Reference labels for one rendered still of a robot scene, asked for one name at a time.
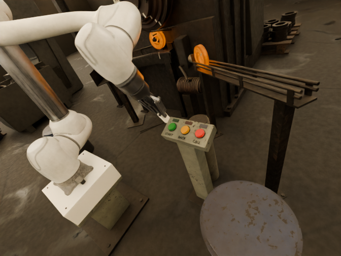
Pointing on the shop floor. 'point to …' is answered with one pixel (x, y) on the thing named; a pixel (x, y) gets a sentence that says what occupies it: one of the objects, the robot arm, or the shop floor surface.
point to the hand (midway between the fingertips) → (163, 116)
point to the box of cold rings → (19, 99)
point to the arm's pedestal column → (114, 217)
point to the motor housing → (190, 94)
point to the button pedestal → (194, 155)
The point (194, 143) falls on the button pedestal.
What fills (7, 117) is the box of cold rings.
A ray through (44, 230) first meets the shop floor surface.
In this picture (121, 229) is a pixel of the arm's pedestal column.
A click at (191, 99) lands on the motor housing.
